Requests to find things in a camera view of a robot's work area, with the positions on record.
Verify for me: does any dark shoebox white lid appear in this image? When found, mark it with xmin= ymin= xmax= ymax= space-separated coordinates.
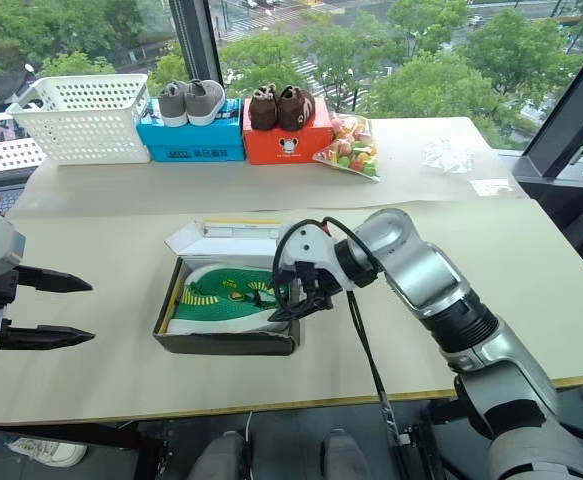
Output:
xmin=151 ymin=218 xmax=302 ymax=357

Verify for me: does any green knit kids shoe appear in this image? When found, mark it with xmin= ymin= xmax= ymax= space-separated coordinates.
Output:
xmin=184 ymin=264 xmax=292 ymax=301
xmin=168 ymin=282 xmax=291 ymax=335

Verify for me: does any white perforated plastic basket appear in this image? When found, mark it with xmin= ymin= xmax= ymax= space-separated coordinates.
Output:
xmin=5 ymin=74 xmax=152 ymax=166

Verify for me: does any beige paper table cover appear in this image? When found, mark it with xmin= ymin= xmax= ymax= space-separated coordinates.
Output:
xmin=4 ymin=116 xmax=530 ymax=220

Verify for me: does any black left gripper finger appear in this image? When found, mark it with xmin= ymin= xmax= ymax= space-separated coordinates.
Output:
xmin=0 ymin=323 xmax=96 ymax=352
xmin=15 ymin=265 xmax=94 ymax=296

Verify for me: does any blue shoebox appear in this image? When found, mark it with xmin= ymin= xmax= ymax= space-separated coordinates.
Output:
xmin=135 ymin=97 xmax=247 ymax=164

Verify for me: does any brown suede shoe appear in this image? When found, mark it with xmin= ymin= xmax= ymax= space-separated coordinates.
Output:
xmin=248 ymin=84 xmax=280 ymax=132
xmin=276 ymin=85 xmax=318 ymax=133

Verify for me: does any dark window pillar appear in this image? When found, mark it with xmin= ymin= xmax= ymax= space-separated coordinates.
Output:
xmin=168 ymin=0 xmax=223 ymax=97

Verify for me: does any white sneaker on floor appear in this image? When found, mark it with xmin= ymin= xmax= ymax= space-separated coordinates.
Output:
xmin=8 ymin=435 xmax=89 ymax=469

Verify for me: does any white perforated metal shelf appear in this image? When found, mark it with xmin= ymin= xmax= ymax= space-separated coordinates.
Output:
xmin=0 ymin=137 xmax=47 ymax=177

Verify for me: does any dark slanted window frame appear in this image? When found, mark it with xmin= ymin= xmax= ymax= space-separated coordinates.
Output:
xmin=523 ymin=29 xmax=583 ymax=179

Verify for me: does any thin white cable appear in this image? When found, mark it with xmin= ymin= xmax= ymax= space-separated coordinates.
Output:
xmin=243 ymin=410 xmax=256 ymax=454

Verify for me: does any orange shoebox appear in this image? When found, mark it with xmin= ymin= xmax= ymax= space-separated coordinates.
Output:
xmin=241 ymin=96 xmax=335 ymax=166

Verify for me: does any grey canvas shoe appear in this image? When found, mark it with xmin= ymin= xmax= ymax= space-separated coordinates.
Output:
xmin=157 ymin=81 xmax=193 ymax=128
xmin=184 ymin=78 xmax=228 ymax=127

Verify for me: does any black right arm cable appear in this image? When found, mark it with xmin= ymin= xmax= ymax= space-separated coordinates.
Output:
xmin=272 ymin=216 xmax=413 ymax=480

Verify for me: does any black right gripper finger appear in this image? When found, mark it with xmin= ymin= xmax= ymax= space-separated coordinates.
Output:
xmin=273 ymin=269 xmax=302 ymax=303
xmin=267 ymin=298 xmax=318 ymax=324

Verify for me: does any clear bag of colourful candy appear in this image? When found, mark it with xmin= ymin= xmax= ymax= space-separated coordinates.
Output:
xmin=312 ymin=113 xmax=383 ymax=183

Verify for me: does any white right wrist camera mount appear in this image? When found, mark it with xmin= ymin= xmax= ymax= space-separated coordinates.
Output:
xmin=276 ymin=219 xmax=343 ymax=291

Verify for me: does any crumpled clear plastic bag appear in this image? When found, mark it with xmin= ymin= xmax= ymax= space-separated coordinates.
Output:
xmin=420 ymin=138 xmax=478 ymax=175

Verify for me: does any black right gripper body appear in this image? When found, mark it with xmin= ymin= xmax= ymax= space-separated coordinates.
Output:
xmin=290 ymin=259 xmax=348 ymax=321

